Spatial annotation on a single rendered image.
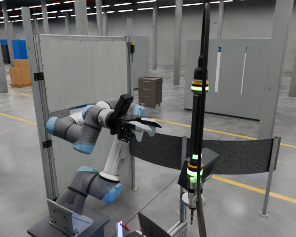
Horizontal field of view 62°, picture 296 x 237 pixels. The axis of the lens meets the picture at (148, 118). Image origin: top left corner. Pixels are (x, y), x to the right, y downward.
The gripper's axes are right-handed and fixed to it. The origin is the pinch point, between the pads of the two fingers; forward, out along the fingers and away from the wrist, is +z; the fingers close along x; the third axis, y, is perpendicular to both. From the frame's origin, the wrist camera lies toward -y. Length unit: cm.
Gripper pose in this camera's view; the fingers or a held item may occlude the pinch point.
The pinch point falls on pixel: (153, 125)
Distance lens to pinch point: 79.2
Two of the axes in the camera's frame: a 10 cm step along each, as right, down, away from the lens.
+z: 7.5, 1.9, -6.3
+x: -6.6, 2.2, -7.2
